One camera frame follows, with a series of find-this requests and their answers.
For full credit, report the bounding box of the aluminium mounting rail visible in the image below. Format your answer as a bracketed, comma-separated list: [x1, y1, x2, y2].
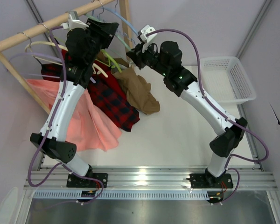
[23, 165, 277, 191]

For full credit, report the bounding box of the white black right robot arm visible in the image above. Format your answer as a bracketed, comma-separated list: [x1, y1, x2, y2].
[126, 41, 247, 188]

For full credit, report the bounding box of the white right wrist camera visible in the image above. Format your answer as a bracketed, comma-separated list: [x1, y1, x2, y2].
[138, 24, 157, 43]

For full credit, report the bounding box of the cream plastic hanger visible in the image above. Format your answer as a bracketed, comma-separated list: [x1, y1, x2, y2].
[25, 32, 108, 79]

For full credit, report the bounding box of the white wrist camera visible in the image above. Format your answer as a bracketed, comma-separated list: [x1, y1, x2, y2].
[138, 24, 157, 43]
[61, 11, 89, 30]

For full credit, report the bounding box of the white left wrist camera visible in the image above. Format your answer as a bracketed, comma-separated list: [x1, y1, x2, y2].
[61, 11, 89, 30]

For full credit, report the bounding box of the wooden clothes rack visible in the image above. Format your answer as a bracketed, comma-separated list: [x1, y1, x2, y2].
[0, 0, 130, 114]

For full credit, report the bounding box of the red black plaid skirt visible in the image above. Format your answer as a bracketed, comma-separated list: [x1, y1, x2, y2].
[41, 63, 140, 133]

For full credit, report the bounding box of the lilac plastic hanger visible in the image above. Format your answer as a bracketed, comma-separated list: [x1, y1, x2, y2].
[9, 52, 96, 84]

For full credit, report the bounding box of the pink skirt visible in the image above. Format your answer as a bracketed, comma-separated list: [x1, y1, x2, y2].
[27, 79, 122, 152]

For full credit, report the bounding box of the white plastic basket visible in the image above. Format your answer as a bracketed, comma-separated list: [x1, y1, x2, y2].
[200, 56, 256, 105]

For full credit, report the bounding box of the lime green plastic hanger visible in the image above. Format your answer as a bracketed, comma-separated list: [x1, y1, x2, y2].
[38, 23, 124, 73]

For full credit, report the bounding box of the light blue plastic hanger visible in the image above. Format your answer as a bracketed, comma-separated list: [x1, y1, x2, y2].
[88, 1, 138, 50]

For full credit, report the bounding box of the sage green plastic hanger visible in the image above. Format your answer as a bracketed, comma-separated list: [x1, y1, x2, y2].
[84, 4, 139, 63]

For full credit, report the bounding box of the white slotted cable duct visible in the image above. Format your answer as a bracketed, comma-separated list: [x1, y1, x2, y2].
[33, 189, 210, 200]

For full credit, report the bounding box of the tan brown skirt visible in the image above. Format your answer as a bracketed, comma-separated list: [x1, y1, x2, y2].
[97, 52, 160, 115]

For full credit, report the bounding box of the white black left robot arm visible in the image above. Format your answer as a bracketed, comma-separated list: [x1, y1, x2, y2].
[30, 19, 119, 178]

